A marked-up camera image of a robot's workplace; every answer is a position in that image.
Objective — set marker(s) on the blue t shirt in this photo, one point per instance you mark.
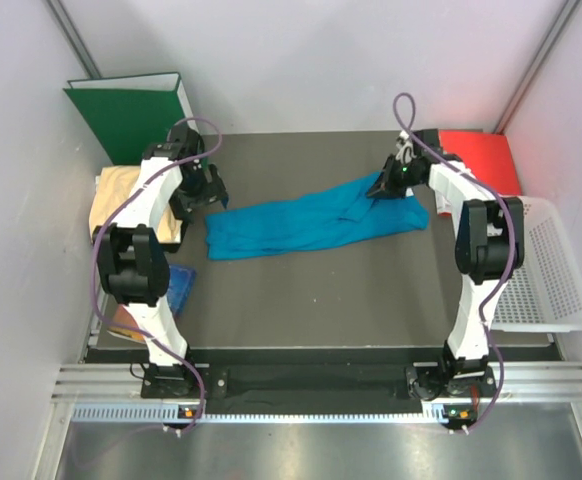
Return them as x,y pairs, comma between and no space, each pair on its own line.
317,221

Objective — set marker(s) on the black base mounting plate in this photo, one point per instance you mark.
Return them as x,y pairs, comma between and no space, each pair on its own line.
289,381

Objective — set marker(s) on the red folder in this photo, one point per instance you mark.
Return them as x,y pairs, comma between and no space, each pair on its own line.
488,156

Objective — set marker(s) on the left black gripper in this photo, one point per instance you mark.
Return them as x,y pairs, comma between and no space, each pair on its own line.
211,192

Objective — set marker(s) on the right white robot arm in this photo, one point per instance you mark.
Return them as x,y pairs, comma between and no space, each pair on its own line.
489,247

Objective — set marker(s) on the aluminium rail frame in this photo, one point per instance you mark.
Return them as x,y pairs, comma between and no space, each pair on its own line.
551,381

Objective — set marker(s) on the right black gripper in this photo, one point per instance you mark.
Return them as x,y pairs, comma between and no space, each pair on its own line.
385,187

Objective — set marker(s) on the folded cream t shirt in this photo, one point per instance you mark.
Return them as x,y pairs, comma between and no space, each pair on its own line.
114,185

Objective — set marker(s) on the white plastic basket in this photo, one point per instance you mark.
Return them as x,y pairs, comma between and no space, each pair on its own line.
544,295

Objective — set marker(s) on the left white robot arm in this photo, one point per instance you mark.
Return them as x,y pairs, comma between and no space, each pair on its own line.
130,263

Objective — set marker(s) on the green ring binder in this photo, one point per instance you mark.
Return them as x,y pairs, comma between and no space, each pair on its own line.
129,113

